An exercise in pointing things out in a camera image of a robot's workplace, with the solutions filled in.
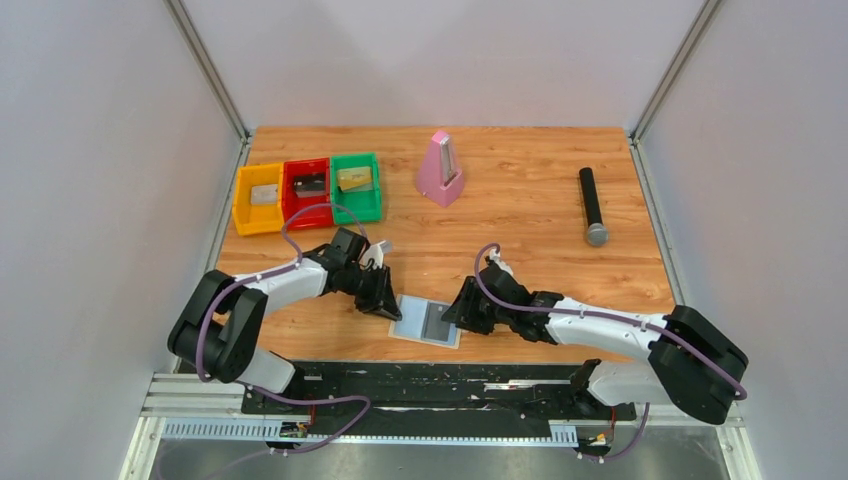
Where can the pink metronome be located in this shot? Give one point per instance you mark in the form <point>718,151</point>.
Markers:
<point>440,178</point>

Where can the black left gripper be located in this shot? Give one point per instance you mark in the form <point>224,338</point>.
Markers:
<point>382,300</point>

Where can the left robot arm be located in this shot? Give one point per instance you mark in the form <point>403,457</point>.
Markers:
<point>218,330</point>

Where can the black silver microphone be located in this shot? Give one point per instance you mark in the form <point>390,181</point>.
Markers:
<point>597,234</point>

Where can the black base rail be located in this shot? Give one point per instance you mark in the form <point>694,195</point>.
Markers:
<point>396,403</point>

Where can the gold card stack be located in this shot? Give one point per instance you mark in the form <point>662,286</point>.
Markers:
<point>355,179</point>

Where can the green plastic bin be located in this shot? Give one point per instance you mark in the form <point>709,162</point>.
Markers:
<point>365,206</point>

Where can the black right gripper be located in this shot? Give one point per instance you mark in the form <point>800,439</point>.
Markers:
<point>463,313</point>

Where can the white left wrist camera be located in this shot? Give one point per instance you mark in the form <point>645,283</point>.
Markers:
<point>374,255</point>

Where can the silver card stack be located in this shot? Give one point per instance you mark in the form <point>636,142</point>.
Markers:
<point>266,194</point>

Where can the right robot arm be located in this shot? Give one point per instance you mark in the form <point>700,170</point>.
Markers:
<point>679,358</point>

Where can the yellow plastic bin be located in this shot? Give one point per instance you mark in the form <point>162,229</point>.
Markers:
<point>252,220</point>

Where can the black card stack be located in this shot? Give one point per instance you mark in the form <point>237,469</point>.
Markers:
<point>309,186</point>

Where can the red plastic bin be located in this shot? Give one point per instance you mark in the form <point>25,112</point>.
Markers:
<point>292,207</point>

